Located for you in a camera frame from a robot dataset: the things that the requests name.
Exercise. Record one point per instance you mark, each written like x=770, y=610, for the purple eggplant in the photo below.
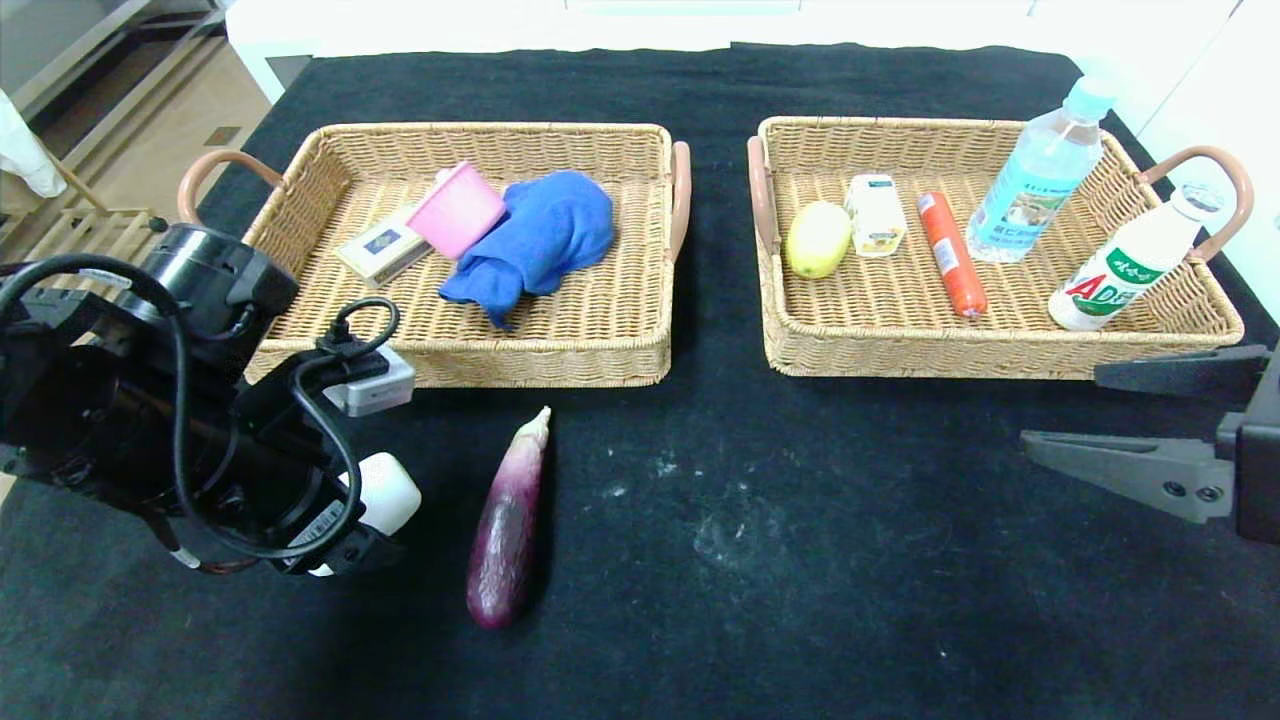
x=505, y=530

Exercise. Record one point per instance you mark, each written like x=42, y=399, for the pink plastic cup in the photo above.
x=455, y=212

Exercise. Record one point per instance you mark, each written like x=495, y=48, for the white table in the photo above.
x=290, y=30

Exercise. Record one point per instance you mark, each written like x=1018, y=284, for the orange sausage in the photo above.
x=950, y=255

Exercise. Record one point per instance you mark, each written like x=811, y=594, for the blue cloth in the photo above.
x=545, y=235

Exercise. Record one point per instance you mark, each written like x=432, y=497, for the brass floor outlet cover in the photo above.
x=223, y=137

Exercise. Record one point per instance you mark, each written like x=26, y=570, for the white milk bottle green label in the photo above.
x=1120, y=270

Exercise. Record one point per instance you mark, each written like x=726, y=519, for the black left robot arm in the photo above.
x=90, y=420

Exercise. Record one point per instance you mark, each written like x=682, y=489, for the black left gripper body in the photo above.
x=327, y=522

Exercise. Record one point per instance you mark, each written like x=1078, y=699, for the clear water bottle blue cap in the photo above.
x=1035, y=180

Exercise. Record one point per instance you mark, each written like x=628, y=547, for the white soap bar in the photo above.
x=390, y=490

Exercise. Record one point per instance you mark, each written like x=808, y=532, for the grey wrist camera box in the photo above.
x=380, y=390

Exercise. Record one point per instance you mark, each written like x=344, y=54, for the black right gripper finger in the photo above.
x=1150, y=470
x=1190, y=372

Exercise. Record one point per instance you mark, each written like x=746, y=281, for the small white drink carton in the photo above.
x=875, y=215

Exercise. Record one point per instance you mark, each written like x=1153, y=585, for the wooden rack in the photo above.
x=90, y=225

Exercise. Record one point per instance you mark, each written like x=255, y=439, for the cream box with blue print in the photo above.
x=380, y=248

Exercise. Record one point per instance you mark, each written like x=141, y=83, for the yellow lemon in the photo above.
x=818, y=240

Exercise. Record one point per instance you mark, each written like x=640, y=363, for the grey metal rail frame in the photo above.
x=80, y=52

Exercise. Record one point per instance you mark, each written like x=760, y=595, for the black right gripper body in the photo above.
x=1258, y=450

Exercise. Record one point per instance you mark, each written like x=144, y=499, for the white hanging cloth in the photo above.
x=25, y=150

